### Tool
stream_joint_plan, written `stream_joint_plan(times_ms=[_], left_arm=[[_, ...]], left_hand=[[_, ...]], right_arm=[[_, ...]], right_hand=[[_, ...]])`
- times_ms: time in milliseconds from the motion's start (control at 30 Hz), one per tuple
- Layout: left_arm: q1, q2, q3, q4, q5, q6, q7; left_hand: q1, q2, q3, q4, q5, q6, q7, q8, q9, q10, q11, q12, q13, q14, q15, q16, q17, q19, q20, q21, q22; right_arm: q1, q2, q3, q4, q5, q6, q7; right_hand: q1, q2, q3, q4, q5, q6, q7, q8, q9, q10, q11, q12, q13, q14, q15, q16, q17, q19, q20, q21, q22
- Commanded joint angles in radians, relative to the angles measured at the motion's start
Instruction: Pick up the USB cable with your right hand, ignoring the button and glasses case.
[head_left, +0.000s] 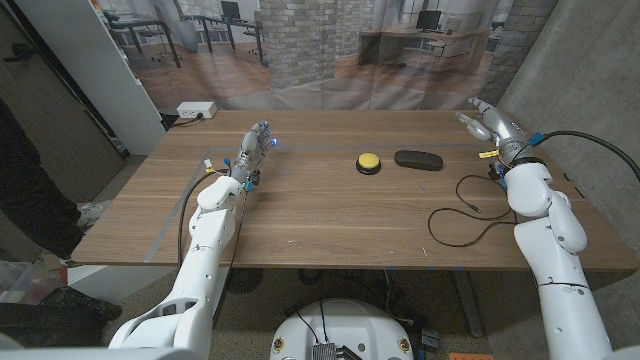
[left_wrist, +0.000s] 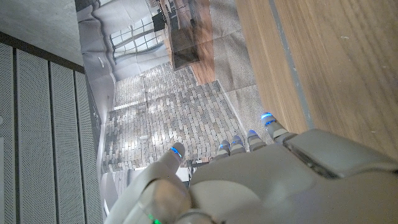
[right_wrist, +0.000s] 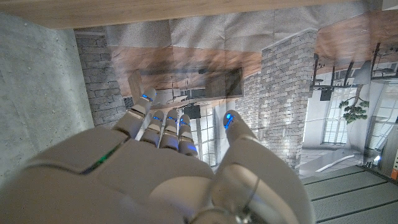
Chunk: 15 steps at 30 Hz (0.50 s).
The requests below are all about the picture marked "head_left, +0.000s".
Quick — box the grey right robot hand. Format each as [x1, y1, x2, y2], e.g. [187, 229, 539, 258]
[454, 97, 534, 170]

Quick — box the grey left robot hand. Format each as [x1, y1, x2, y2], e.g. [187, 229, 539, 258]
[228, 119, 277, 192]

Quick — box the thin black USB cable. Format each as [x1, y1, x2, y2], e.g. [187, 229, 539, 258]
[427, 174, 519, 249]

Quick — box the black glasses case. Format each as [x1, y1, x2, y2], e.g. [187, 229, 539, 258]
[393, 149, 445, 172]

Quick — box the yellow push button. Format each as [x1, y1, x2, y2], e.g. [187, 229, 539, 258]
[355, 152, 383, 176]

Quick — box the white power strip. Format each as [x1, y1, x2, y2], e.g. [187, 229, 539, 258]
[176, 101, 218, 120]

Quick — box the printed office backdrop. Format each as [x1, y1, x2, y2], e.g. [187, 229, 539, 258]
[92, 0, 560, 112]

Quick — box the black round floor object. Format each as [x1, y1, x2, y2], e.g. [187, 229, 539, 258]
[225, 268, 265, 295]

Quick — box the white sneaker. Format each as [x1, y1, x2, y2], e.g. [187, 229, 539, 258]
[77, 201, 114, 229]

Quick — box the white cabinet panel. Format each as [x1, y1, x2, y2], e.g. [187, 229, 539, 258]
[14, 0, 167, 157]

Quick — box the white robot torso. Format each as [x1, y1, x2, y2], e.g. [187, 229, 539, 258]
[269, 298, 415, 360]

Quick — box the dark wooden door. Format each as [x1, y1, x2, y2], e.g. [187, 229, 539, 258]
[0, 0, 127, 204]

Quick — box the person in dark clothes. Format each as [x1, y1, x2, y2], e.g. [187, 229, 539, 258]
[0, 99, 85, 259]

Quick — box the black bag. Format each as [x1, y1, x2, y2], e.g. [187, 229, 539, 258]
[0, 285, 124, 347]

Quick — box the clear plastic bin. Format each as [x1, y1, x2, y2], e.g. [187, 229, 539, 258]
[0, 259, 67, 305]

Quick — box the black power strip cord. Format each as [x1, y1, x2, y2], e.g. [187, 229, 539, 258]
[159, 113, 205, 129]

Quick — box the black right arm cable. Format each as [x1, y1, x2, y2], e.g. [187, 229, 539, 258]
[528, 130, 640, 182]

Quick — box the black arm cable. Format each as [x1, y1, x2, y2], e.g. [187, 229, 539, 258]
[176, 168, 227, 272]
[528, 130, 640, 182]

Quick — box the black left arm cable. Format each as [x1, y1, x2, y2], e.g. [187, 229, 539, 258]
[176, 168, 227, 272]

